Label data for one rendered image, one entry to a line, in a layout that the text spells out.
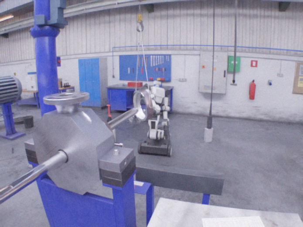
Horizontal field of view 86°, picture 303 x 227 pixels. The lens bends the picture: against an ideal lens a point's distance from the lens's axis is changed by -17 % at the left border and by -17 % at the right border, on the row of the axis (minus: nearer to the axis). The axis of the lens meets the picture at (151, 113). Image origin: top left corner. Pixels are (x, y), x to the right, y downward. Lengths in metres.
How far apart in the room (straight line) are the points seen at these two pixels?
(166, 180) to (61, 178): 0.69
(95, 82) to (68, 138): 5.72
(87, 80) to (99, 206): 5.95
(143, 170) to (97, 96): 5.52
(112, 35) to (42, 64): 4.31
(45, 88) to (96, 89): 3.85
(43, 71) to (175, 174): 2.37
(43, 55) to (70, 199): 2.19
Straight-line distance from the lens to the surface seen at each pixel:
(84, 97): 1.04
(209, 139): 1.76
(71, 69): 8.04
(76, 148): 1.05
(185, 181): 1.35
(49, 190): 1.49
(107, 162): 0.99
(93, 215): 1.33
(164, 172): 1.35
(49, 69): 3.03
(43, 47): 3.04
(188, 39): 6.13
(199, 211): 1.05
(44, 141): 1.22
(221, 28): 6.12
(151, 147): 3.35
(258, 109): 6.24
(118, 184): 1.03
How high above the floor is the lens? 1.58
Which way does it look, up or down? 15 degrees down
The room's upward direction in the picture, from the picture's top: straight up
